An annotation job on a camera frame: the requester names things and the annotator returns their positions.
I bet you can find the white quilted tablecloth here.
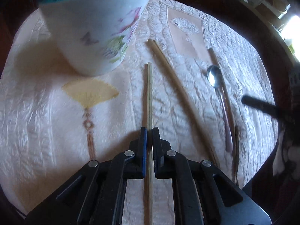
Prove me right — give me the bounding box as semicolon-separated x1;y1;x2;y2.
1;0;278;214

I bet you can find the floral cup with teal interior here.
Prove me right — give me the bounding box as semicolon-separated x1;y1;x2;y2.
38;0;149;76

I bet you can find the metal spoon pink handle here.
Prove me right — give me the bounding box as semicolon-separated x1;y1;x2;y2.
207;65;233;153

